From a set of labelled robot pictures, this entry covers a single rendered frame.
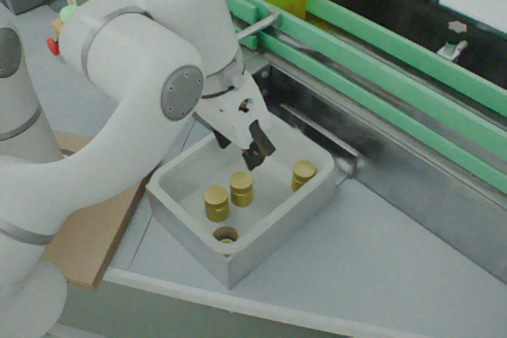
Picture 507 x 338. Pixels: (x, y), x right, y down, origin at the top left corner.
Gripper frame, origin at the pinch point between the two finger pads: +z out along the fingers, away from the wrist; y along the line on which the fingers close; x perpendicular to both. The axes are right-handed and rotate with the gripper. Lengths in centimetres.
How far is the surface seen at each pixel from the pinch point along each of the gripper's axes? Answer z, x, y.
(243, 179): 7.1, 1.8, -0.2
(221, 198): 6.0, 6.1, -0.6
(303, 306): 11.9, 8.8, -17.8
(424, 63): 0.8, -26.3, -10.7
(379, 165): 11.1, -14.1, -12.4
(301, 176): 8.9, -4.6, -5.5
